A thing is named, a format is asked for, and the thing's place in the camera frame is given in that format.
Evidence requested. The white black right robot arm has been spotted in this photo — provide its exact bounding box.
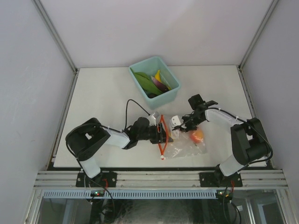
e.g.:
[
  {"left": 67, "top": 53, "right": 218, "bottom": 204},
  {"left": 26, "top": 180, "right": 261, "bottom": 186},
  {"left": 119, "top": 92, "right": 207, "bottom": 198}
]
[{"left": 177, "top": 94, "right": 273, "bottom": 186}]

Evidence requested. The yellow fake lemon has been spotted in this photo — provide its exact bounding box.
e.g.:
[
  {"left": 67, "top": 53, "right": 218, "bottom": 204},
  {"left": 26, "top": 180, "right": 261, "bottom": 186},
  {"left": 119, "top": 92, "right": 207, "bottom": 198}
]
[{"left": 171, "top": 130, "right": 180, "bottom": 139}]

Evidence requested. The purple fake eggplant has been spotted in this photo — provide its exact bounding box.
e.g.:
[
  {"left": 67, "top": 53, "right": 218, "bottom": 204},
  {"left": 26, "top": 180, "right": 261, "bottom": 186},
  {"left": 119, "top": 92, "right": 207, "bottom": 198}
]
[{"left": 151, "top": 76, "right": 169, "bottom": 92}]

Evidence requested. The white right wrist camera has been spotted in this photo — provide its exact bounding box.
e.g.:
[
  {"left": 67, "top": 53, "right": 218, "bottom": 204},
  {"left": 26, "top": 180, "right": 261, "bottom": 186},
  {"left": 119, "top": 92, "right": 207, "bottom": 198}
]
[{"left": 170, "top": 115, "right": 183, "bottom": 131}]

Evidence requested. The yellow fake banana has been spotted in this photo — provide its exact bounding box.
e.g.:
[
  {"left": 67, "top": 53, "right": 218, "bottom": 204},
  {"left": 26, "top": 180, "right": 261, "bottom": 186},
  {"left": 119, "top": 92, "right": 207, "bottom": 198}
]
[{"left": 155, "top": 70, "right": 163, "bottom": 83}]

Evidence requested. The green fake leafy vegetable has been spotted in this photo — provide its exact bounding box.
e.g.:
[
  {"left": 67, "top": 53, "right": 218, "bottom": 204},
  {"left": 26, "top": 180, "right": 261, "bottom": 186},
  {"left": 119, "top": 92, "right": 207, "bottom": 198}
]
[{"left": 130, "top": 68, "right": 163, "bottom": 95}]

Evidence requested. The black left camera cable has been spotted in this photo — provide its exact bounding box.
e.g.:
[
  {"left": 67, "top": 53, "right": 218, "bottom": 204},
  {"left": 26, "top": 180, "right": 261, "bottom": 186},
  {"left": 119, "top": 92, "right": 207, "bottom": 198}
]
[{"left": 65, "top": 99, "right": 152, "bottom": 164}]

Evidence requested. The orange fake fruit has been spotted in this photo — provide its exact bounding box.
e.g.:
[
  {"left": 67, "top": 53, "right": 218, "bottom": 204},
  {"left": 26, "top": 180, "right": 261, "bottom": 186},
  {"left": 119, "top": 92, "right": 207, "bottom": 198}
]
[{"left": 190, "top": 130, "right": 204, "bottom": 144}]

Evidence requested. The slotted grey cable duct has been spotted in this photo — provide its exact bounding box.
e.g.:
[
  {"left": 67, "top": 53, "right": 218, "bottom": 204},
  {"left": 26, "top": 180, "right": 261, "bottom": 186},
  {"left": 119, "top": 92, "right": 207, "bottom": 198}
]
[{"left": 43, "top": 189, "right": 218, "bottom": 199}]

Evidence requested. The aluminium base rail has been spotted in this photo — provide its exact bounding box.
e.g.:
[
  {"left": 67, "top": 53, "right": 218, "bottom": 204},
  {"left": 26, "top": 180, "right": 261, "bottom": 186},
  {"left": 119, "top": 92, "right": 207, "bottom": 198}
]
[{"left": 34, "top": 170, "right": 288, "bottom": 189}]

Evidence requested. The clear zip top bag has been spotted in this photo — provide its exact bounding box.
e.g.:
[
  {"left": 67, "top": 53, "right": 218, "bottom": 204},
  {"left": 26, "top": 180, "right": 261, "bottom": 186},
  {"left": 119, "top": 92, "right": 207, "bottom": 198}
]
[{"left": 157, "top": 114, "right": 208, "bottom": 161}]

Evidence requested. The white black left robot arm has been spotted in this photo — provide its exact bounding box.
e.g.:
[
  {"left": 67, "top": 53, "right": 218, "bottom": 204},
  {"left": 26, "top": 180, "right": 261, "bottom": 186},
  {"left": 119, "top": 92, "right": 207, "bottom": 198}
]
[{"left": 65, "top": 117, "right": 173, "bottom": 187}]

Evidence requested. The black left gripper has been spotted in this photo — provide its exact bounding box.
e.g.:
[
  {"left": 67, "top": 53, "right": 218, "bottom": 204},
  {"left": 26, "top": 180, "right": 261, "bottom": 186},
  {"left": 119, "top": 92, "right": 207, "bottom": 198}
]
[{"left": 137, "top": 123, "right": 172, "bottom": 144}]

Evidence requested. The light blue plastic bin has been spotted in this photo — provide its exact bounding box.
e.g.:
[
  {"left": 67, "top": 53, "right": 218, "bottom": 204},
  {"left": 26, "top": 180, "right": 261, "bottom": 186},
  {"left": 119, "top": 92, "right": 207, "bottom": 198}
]
[{"left": 128, "top": 56, "right": 181, "bottom": 109}]

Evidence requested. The small dark fake food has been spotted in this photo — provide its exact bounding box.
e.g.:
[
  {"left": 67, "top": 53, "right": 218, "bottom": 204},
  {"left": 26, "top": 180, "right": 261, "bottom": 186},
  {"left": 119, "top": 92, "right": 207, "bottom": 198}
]
[{"left": 147, "top": 93, "right": 157, "bottom": 98}]

